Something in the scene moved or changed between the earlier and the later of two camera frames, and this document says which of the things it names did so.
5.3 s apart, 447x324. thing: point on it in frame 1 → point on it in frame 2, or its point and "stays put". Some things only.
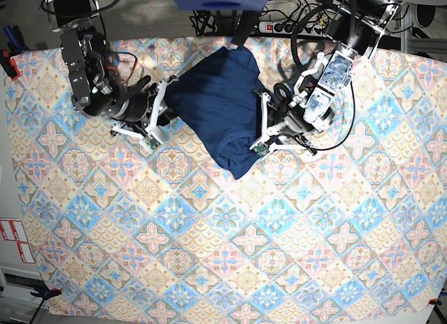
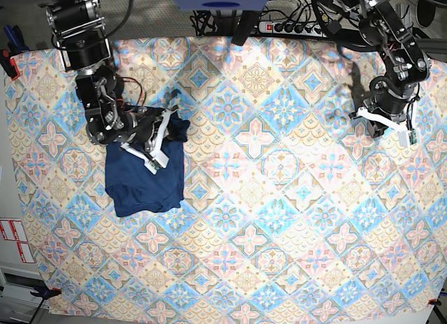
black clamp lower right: x=435 y=302 stays put
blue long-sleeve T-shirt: x=217 y=94 → x=134 y=186
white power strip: x=286 y=27 stays put
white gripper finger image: x=278 y=146 → x=404 y=131
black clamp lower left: x=44 y=293 stays put
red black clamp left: x=9 y=64 stays put
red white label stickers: x=13 y=230 stays put
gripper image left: x=137 y=108 → x=137 y=123
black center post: x=244 y=27 stays put
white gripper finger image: x=265 y=98 → x=376 y=129
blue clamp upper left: x=17 y=42 stays put
